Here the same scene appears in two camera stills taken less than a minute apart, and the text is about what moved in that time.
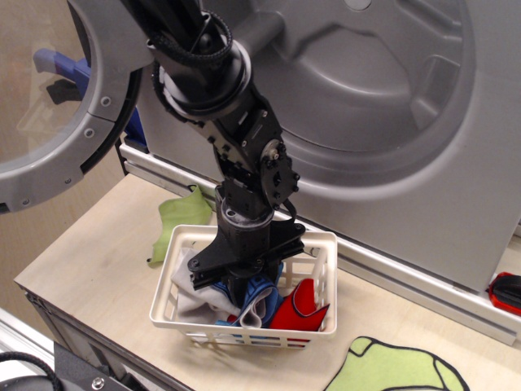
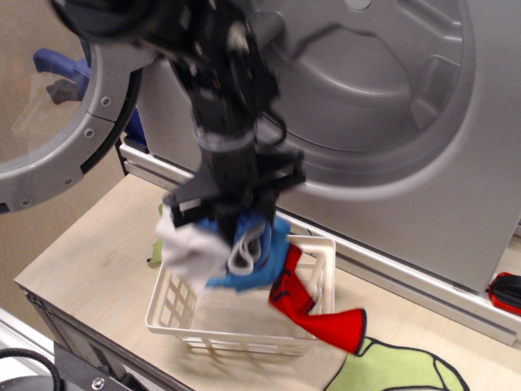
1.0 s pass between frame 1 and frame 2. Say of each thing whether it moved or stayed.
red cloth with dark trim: moved
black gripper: moved
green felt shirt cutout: stayed
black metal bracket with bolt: stayed
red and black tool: stayed
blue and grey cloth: moved
